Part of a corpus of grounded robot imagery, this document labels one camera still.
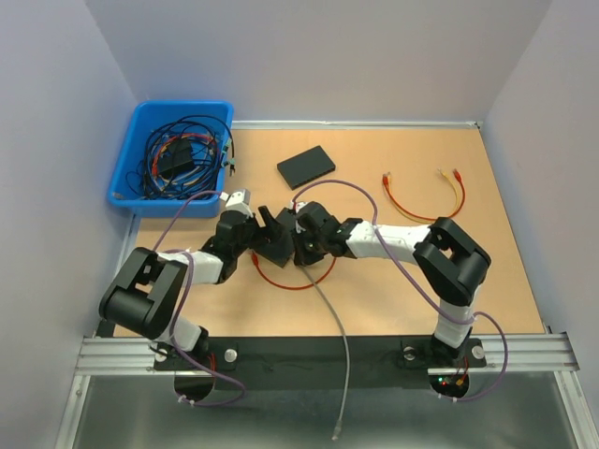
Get black network switch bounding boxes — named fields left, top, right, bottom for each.
left=260, top=208, right=296, bottom=268
left=277, top=146, right=336, bottom=190

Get red ethernet cable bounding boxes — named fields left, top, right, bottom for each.
left=250, top=250, right=337, bottom=291

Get grey ethernet cable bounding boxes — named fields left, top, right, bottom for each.
left=299, top=264, right=352, bottom=442

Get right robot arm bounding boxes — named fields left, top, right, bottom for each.
left=291, top=202, right=491, bottom=365

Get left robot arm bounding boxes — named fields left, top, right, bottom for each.
left=99, top=206, right=295, bottom=371

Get blue plastic bin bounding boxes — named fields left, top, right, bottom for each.
left=107, top=100, right=235, bottom=218

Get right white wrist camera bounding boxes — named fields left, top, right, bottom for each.
left=288, top=201, right=307, bottom=214

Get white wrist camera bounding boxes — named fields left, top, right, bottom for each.
left=219, top=189, right=254, bottom=217
left=288, top=201, right=307, bottom=214

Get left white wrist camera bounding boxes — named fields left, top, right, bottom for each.
left=219, top=189, right=254, bottom=217

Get red short patch cable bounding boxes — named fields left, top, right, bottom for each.
left=381, top=167, right=466, bottom=221

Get tangled cables in bin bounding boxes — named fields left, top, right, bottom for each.
left=124, top=116, right=238, bottom=200

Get yellow short patch cable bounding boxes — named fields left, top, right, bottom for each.
left=382, top=167, right=461, bottom=221

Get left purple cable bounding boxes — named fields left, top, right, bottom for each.
left=152, top=188, right=246, bottom=407

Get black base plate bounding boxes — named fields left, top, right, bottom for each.
left=153, top=334, right=489, bottom=391

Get aluminium rail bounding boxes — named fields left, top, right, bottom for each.
left=75, top=333, right=579, bottom=376

